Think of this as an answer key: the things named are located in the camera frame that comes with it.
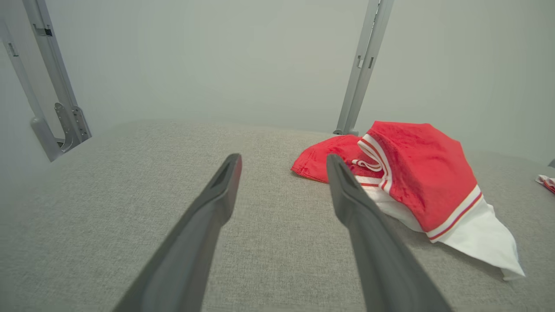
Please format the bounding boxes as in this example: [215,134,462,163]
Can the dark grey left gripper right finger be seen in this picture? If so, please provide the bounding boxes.
[326,153,454,312]

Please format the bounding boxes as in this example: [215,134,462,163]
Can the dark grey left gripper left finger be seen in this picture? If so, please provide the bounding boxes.
[113,153,242,312]

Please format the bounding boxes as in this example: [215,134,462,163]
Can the red basketball jersey number 23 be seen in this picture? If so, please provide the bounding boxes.
[291,120,526,281]

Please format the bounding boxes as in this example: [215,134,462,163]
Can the red shorts with white stripe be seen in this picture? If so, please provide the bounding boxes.
[535,174,555,195]

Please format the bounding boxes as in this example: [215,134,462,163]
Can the grey round brace tube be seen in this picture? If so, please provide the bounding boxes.
[0,17,79,163]

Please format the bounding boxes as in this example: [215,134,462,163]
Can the grey metal partition post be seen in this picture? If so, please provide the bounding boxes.
[22,0,87,143]
[335,0,395,133]

